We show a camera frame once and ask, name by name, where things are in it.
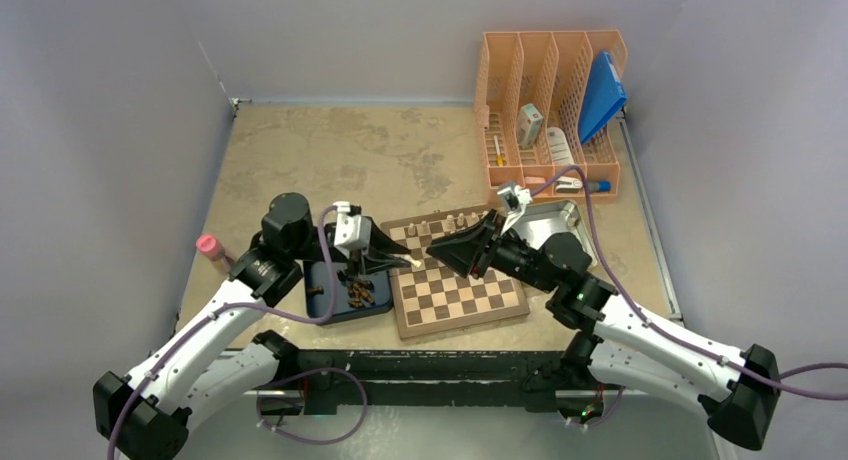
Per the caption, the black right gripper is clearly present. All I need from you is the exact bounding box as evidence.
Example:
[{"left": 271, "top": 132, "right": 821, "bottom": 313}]
[{"left": 426, "top": 210, "right": 557, "bottom": 294}]

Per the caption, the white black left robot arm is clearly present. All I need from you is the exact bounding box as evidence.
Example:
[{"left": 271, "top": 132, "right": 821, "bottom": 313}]
[{"left": 93, "top": 192, "right": 415, "bottom": 459}]

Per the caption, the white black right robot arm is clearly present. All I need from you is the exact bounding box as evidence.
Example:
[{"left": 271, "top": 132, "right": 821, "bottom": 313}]
[{"left": 426, "top": 210, "right": 780, "bottom": 451}]

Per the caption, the dark chess pieces pile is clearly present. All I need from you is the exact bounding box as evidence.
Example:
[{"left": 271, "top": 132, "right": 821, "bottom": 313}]
[{"left": 337, "top": 271, "right": 376, "bottom": 309}]

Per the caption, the wooden chess board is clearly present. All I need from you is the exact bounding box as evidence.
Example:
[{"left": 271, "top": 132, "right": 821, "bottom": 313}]
[{"left": 380, "top": 205, "right": 530, "bottom": 340}]

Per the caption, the dark blue plastic tray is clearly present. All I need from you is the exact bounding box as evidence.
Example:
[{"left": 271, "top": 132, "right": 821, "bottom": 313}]
[{"left": 303, "top": 262, "right": 393, "bottom": 325}]

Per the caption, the yellow rimmed metal tray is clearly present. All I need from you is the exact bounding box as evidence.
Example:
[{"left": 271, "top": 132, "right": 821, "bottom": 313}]
[{"left": 512, "top": 200, "right": 598, "bottom": 269}]

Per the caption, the orange white pen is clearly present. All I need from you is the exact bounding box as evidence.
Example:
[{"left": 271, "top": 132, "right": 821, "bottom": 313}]
[{"left": 493, "top": 135, "right": 505, "bottom": 166}]

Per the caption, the white stapler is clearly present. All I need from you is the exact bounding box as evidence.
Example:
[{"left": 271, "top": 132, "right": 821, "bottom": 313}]
[{"left": 554, "top": 176, "right": 583, "bottom": 194}]

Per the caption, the white labelled bottle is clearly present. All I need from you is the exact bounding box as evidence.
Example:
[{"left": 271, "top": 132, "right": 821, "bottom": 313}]
[{"left": 546, "top": 126, "right": 575, "bottom": 165}]

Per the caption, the white green small box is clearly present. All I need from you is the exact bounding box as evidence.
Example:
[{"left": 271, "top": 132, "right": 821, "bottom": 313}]
[{"left": 516, "top": 103, "right": 544, "bottom": 149}]

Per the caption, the blue grey small cylinder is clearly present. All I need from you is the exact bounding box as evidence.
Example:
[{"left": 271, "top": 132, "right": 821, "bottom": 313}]
[{"left": 584, "top": 181, "right": 611, "bottom": 194}]

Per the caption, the pink capped bottle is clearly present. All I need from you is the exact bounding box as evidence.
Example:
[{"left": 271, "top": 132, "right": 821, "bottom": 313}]
[{"left": 195, "top": 234, "right": 229, "bottom": 265}]

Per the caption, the orange plastic file organizer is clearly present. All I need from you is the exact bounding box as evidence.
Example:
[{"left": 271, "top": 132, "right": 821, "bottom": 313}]
[{"left": 473, "top": 30, "right": 628, "bottom": 203}]

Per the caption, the blue folder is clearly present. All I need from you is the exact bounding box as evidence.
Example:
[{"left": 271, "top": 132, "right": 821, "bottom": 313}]
[{"left": 578, "top": 50, "right": 628, "bottom": 144}]

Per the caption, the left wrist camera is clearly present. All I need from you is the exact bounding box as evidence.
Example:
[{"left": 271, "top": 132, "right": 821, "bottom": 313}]
[{"left": 333, "top": 201, "right": 372, "bottom": 256}]

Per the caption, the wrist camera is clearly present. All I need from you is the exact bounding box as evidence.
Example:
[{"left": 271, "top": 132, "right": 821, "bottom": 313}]
[
  {"left": 497, "top": 181, "right": 533, "bottom": 234},
  {"left": 333, "top": 201, "right": 372, "bottom": 256}
]

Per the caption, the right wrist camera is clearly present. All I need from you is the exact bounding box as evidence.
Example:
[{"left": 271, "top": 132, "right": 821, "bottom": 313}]
[{"left": 497, "top": 181, "right": 533, "bottom": 234}]

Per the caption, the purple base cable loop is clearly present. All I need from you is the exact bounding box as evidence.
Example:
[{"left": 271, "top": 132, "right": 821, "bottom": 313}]
[{"left": 254, "top": 364, "right": 369, "bottom": 446}]

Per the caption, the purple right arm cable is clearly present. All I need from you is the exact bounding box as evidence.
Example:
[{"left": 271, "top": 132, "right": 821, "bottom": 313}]
[{"left": 529, "top": 165, "right": 848, "bottom": 402}]

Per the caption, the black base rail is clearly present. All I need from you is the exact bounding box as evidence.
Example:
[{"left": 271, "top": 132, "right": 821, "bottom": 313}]
[{"left": 259, "top": 347, "right": 618, "bottom": 423}]

